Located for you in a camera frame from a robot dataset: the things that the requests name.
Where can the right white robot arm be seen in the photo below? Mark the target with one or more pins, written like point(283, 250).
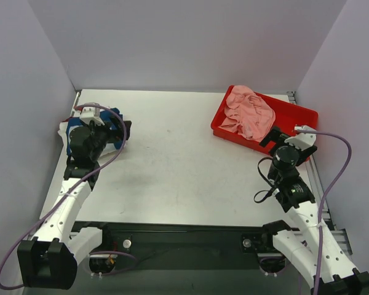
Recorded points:
point(316, 256)

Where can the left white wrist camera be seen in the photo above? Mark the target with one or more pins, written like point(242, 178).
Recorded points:
point(89, 114)

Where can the red plastic bin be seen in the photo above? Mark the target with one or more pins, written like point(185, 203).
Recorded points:
point(287, 116)

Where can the pink t shirt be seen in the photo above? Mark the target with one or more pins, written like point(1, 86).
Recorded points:
point(247, 114)

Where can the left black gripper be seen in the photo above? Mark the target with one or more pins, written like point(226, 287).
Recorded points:
point(115, 131)

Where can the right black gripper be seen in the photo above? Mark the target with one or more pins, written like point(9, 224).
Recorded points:
point(277, 139)

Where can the folded white t shirt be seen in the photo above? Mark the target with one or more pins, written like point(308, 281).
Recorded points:
point(66, 127)

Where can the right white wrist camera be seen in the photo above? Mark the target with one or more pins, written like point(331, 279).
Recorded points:
point(304, 138)

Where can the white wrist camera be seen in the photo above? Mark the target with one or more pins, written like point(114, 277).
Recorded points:
point(304, 138)
point(89, 114)

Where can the folded blue printed t shirt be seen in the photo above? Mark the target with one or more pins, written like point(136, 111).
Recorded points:
point(111, 119)

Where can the right aluminium frame rail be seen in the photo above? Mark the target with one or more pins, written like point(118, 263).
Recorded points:
point(317, 189)

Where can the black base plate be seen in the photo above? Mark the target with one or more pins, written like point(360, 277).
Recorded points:
point(133, 246)

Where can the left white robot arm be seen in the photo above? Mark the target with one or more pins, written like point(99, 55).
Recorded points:
point(50, 259)

